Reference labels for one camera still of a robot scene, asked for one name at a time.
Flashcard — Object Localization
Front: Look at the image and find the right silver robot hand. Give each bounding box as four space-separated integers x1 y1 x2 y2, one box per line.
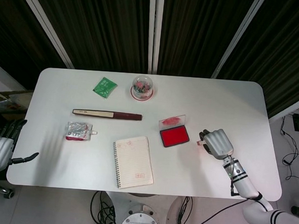
197 127 236 161

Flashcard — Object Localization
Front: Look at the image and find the metal robot base column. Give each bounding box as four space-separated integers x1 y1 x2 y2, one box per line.
119 194 165 224

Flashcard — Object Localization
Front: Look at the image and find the black caster wheel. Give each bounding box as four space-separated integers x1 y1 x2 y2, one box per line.
0 185 16 199

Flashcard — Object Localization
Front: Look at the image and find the red ink pad clear lid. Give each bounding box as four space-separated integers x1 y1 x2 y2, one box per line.
157 113 192 150

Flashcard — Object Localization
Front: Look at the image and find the silver spout pouch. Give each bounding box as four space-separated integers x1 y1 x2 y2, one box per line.
65 121 99 142

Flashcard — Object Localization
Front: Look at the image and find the spiral lined notebook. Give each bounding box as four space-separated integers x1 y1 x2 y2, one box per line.
110 134 157 192

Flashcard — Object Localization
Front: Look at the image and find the clear jar of clips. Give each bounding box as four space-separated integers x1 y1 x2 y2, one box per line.
129 74 155 101

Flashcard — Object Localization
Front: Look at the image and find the black pleated curtain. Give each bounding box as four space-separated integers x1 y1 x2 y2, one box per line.
217 0 299 119
0 0 72 92
24 0 157 74
158 0 253 80

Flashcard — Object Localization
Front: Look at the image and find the dark red folded fan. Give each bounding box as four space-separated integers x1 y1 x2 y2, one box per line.
71 108 143 122

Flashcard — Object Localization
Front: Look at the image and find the green foil packet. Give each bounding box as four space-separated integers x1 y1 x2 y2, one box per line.
92 76 118 100

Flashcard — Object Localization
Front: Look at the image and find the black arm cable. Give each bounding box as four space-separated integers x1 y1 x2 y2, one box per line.
180 154 264 224

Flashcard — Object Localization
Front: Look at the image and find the white slanted frame post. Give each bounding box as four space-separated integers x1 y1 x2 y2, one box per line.
267 90 299 123
211 0 267 81
9 0 79 69

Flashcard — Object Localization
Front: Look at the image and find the black floor cable bundle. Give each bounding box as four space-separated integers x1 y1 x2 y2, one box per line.
89 189 120 224

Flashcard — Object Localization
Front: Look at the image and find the white upright frame post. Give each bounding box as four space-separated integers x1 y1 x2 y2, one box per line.
144 0 164 74

